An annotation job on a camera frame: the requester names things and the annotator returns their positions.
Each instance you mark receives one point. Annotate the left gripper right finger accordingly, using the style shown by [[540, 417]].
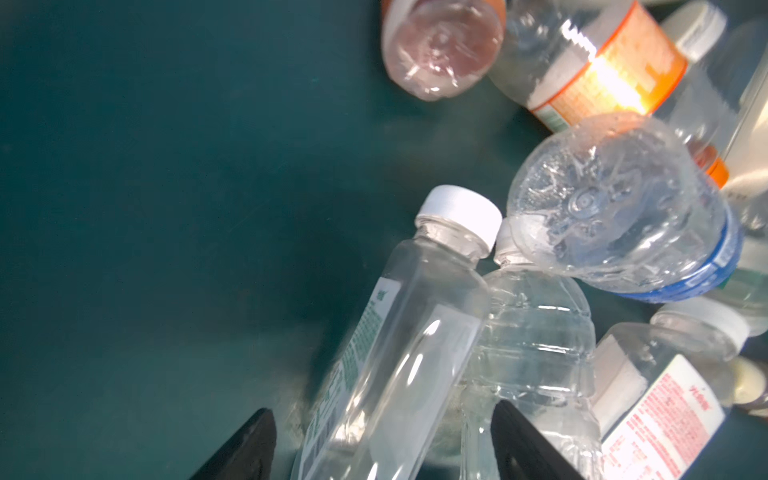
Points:
[[522, 452]]

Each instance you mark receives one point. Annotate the brown Nescafe coffee bottle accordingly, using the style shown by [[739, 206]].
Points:
[[435, 49]]

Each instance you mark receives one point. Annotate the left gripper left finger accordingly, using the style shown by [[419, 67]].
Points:
[[247, 455]]

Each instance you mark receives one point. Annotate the blue label clear bottle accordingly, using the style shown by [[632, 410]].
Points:
[[618, 202]]

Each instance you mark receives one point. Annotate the clear bottle green text label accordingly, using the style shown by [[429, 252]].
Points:
[[388, 391]]

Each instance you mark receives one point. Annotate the pink label square bottle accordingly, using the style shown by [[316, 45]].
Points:
[[663, 388]]

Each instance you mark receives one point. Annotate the clear bottle white label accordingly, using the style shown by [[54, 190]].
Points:
[[736, 63]]

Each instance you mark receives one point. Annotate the orange label clear bottle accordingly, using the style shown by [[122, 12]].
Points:
[[565, 61]]

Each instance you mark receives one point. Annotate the clear ribbed water bottle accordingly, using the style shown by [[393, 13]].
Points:
[[536, 351]]

